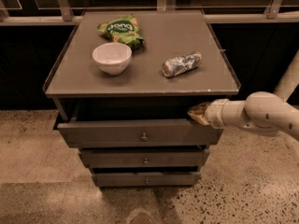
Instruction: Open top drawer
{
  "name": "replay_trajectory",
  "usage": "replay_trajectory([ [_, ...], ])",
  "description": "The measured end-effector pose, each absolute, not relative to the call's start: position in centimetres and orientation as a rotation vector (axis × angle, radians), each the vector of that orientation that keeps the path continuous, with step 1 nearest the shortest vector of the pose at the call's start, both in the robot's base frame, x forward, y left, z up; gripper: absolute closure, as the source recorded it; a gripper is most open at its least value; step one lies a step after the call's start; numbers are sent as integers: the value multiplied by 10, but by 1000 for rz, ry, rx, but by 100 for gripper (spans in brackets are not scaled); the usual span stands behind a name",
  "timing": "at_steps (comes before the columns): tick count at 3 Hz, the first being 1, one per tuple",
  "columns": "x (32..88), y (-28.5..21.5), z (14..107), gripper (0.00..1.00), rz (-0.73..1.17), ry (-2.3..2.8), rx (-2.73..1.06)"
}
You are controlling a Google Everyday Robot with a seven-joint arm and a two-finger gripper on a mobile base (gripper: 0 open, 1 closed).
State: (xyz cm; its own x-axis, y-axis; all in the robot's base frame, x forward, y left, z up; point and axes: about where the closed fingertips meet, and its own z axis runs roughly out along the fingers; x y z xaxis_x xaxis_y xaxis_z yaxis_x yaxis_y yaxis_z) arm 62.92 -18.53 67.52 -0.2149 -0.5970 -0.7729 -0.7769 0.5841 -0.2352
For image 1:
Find grey middle drawer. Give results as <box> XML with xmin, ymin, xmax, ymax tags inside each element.
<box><xmin>81</xmin><ymin>148</ymin><xmax>209</xmax><ymax>168</ymax></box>

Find grey top drawer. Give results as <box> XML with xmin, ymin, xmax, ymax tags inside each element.
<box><xmin>58</xmin><ymin>119</ymin><xmax>222</xmax><ymax>148</ymax></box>

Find grey drawer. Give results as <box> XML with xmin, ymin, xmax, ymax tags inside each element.
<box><xmin>81</xmin><ymin>148</ymin><xmax>209</xmax><ymax>168</ymax></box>
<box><xmin>58</xmin><ymin>119</ymin><xmax>222</xmax><ymax>148</ymax></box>
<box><xmin>93</xmin><ymin>172</ymin><xmax>201</xmax><ymax>187</ymax></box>

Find white ceramic bowl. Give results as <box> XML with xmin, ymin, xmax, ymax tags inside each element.
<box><xmin>93</xmin><ymin>42</ymin><xmax>132</xmax><ymax>75</ymax></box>

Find grey drawer cabinet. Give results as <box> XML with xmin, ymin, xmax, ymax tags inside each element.
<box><xmin>44</xmin><ymin>11</ymin><xmax>239</xmax><ymax>177</ymax></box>

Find grey bottom drawer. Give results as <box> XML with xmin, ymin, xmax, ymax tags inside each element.
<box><xmin>93</xmin><ymin>172</ymin><xmax>201</xmax><ymax>187</ymax></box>

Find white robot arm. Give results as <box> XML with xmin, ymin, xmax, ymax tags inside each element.
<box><xmin>188</xmin><ymin>51</ymin><xmax>299</xmax><ymax>140</ymax></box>

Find metal railing frame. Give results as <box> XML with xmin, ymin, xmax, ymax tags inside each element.
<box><xmin>0</xmin><ymin>0</ymin><xmax>299</xmax><ymax>26</ymax></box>

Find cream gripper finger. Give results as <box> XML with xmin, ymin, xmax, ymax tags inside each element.
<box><xmin>189</xmin><ymin>113</ymin><xmax>209</xmax><ymax>126</ymax></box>
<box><xmin>188</xmin><ymin>102</ymin><xmax>209</xmax><ymax>115</ymax></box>

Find green snack bag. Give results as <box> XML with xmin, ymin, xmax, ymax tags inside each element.
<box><xmin>97</xmin><ymin>14</ymin><xmax>144</xmax><ymax>50</ymax></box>

